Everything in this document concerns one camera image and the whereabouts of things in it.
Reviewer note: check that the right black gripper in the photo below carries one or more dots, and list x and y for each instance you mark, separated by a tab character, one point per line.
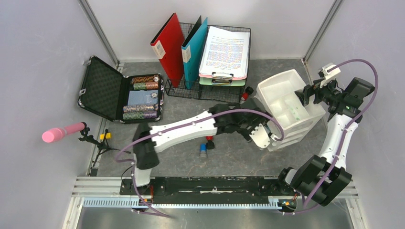
308	91

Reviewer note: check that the green chip stack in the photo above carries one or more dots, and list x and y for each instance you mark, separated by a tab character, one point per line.
139	86

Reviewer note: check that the red clipboard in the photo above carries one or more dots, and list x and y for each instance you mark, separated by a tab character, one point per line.
167	47

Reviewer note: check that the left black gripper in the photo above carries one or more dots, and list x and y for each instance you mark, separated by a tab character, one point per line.
245	133

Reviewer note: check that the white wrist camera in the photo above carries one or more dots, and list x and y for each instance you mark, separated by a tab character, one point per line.
328	73
262	136

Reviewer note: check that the pink clear clipboard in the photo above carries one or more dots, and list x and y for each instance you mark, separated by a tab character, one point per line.
223	76

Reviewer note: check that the teal blue clipboard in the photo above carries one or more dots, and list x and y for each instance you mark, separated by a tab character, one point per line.
192	50

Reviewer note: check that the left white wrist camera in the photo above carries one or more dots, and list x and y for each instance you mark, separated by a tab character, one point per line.
262	136

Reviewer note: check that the black microphone tripod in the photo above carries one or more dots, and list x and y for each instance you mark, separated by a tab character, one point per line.
101	146

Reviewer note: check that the blue playing card deck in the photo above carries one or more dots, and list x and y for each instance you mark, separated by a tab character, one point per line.
143	97

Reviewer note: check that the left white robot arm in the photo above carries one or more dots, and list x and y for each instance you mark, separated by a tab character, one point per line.
151	140

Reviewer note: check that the black poker chip case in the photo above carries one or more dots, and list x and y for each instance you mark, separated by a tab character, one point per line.
105	92

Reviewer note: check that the white printed paper sheet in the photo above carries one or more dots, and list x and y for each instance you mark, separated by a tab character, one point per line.
225	52

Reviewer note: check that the black wire mesh organizer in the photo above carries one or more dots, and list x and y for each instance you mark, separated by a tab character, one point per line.
208	91

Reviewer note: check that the red black round stamp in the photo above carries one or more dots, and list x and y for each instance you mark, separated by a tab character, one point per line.
248	91

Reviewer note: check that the light green clipboard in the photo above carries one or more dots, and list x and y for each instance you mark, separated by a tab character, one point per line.
221	82

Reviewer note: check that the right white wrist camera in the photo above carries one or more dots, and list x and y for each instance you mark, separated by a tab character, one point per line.
328	73

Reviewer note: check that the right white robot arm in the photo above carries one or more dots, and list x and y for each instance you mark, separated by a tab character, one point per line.
324	175

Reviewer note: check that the red chip stack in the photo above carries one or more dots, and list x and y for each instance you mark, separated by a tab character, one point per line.
152	85

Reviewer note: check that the yellow black connector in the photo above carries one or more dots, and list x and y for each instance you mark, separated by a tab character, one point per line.
105	136

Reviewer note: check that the white plastic drawer organizer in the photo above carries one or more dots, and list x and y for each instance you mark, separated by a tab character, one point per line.
277	94

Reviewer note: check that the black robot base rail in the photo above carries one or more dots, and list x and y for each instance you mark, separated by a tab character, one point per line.
210	190

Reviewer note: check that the blue grey small cylinder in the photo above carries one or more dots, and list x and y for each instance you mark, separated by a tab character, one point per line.
203	151

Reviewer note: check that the orange black chip stack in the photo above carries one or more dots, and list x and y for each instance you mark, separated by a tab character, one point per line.
145	79

